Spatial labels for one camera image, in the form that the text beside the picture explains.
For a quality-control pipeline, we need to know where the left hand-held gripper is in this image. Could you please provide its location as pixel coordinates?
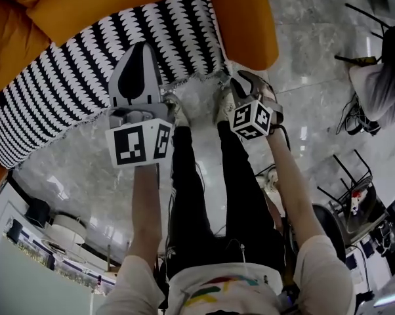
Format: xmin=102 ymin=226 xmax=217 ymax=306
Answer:
xmin=104 ymin=43 xmax=175 ymax=169

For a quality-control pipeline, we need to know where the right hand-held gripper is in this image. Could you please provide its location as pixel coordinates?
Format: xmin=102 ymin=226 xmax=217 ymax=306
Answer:
xmin=228 ymin=70 xmax=285 ymax=142

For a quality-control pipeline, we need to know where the black and white patterned pillow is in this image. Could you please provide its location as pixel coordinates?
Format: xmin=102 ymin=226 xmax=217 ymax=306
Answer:
xmin=0 ymin=0 xmax=233 ymax=171

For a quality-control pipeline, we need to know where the orange sofa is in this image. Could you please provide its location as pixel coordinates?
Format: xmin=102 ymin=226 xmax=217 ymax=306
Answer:
xmin=0 ymin=0 xmax=281 ymax=190

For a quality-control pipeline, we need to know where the person's left forearm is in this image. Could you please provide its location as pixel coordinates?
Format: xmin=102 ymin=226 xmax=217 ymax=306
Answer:
xmin=129 ymin=164 xmax=163 ymax=263

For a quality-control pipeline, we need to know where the person's right forearm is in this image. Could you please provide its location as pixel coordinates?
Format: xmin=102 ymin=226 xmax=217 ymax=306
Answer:
xmin=265 ymin=125 xmax=327 ymax=249

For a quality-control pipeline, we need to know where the person's right shoe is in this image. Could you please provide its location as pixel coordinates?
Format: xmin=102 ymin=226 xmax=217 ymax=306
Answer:
xmin=213 ymin=86 xmax=237 ymax=125

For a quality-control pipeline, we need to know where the person's shoe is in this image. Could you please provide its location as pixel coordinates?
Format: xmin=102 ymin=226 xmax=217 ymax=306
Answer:
xmin=162 ymin=91 xmax=191 ymax=128
xmin=213 ymin=86 xmax=237 ymax=125

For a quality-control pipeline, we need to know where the person's left shoe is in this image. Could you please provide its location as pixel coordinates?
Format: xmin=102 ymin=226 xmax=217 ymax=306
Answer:
xmin=162 ymin=91 xmax=191 ymax=128

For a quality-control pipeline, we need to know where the person's right leg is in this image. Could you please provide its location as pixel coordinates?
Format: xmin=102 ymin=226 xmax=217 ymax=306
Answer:
xmin=216 ymin=119 xmax=287 ymax=272

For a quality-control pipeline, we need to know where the person's leg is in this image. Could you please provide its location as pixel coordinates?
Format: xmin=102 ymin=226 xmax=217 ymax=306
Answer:
xmin=165 ymin=125 xmax=218 ymax=277
xmin=216 ymin=119 xmax=287 ymax=272

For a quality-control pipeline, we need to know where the person's left leg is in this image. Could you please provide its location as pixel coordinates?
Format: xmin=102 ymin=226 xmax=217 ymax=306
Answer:
xmin=165 ymin=125 xmax=218 ymax=277

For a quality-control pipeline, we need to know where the black metal chair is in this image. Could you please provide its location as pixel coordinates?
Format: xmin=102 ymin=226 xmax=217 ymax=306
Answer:
xmin=334 ymin=2 xmax=392 ymax=68

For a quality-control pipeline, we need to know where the white round stool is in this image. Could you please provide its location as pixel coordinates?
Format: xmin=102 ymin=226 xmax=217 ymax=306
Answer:
xmin=51 ymin=213 xmax=87 ymax=246

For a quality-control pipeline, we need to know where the black waste bin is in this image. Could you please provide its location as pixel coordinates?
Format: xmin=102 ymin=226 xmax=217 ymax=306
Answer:
xmin=24 ymin=196 xmax=51 ymax=228

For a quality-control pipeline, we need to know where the black office chair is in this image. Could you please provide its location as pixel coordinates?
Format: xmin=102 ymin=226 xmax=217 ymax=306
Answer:
xmin=310 ymin=204 xmax=348 ymax=266

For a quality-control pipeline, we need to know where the grey metal chair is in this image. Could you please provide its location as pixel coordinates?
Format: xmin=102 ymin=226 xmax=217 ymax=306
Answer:
xmin=327 ymin=175 xmax=391 ymax=246

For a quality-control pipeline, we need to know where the person's white shirt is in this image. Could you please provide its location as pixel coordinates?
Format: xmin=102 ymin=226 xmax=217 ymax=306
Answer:
xmin=95 ymin=234 xmax=356 ymax=315

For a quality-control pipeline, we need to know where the black cable bundle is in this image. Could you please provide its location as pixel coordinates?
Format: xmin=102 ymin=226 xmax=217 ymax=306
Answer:
xmin=335 ymin=98 xmax=383 ymax=138

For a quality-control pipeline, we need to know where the black folding chair frame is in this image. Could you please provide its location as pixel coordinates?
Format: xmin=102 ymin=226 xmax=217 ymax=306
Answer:
xmin=316 ymin=148 xmax=375 ymax=210

